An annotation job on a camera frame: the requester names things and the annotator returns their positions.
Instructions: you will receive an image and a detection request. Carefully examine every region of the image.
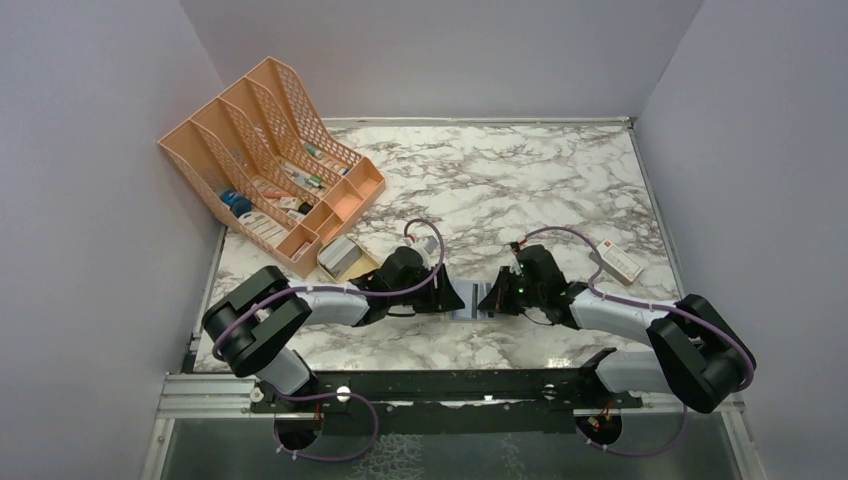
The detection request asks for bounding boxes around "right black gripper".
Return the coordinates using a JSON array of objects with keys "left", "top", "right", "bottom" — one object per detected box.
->
[{"left": 479, "top": 265, "right": 544, "bottom": 315}]

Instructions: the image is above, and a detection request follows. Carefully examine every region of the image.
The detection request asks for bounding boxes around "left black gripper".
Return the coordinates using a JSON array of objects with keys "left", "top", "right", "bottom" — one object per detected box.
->
[{"left": 390, "top": 263, "right": 465, "bottom": 314}]

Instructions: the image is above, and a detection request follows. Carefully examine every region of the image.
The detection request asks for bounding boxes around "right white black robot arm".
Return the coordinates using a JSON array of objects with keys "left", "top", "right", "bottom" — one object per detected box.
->
[{"left": 478, "top": 245, "right": 756, "bottom": 413}]

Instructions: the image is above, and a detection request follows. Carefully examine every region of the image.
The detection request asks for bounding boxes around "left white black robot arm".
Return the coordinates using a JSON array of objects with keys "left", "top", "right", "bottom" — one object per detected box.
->
[{"left": 201, "top": 246, "right": 465, "bottom": 411}]

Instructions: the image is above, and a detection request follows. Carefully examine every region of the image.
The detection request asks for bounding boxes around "stack of silver cards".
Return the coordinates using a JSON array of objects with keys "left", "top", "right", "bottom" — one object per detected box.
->
[{"left": 317, "top": 236, "right": 362, "bottom": 279}]

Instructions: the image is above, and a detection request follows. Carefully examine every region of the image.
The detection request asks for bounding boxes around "white card box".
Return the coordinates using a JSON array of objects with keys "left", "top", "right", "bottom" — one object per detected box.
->
[{"left": 589, "top": 239, "right": 645, "bottom": 286}]

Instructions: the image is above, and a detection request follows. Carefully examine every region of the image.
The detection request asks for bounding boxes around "beige oval tray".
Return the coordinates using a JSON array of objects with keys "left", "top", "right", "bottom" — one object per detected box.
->
[{"left": 318, "top": 235, "right": 381, "bottom": 283}]

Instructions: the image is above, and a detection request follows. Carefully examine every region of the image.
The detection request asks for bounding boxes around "green marker pen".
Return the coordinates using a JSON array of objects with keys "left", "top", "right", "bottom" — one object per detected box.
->
[{"left": 303, "top": 142, "right": 326, "bottom": 159}]

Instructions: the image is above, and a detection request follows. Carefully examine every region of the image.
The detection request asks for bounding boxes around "blue tape roll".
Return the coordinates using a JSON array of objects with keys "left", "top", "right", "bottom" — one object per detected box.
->
[{"left": 217, "top": 189, "right": 253, "bottom": 218}]

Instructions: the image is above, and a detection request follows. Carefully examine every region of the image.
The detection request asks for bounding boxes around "orange plastic desk organizer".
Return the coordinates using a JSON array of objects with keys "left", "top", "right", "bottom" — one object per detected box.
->
[{"left": 158, "top": 57, "right": 386, "bottom": 277}]

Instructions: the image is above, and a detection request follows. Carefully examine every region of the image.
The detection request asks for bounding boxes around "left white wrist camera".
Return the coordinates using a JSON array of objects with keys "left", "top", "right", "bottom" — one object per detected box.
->
[{"left": 405, "top": 235, "right": 441, "bottom": 269}]

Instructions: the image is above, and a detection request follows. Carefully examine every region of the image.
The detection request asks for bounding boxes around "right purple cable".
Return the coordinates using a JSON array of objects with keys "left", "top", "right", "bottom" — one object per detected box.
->
[{"left": 510, "top": 226, "right": 758, "bottom": 458}]

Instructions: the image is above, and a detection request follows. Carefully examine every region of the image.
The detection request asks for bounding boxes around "purple cable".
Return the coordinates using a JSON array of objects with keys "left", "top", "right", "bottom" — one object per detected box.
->
[
  {"left": 211, "top": 218, "right": 446, "bottom": 463},
  {"left": 510, "top": 226, "right": 758, "bottom": 458}
]

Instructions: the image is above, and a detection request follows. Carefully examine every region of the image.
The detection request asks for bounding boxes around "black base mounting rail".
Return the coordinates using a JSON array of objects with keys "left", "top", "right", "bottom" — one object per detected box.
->
[{"left": 250, "top": 368, "right": 642, "bottom": 436}]

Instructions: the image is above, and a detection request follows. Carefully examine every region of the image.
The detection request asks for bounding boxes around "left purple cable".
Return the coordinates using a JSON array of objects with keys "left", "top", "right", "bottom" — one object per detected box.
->
[{"left": 211, "top": 218, "right": 446, "bottom": 463}]

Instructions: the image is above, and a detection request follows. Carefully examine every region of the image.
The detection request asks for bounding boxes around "aluminium frame profile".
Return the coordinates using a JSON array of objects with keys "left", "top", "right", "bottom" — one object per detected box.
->
[{"left": 156, "top": 374, "right": 256, "bottom": 419}]

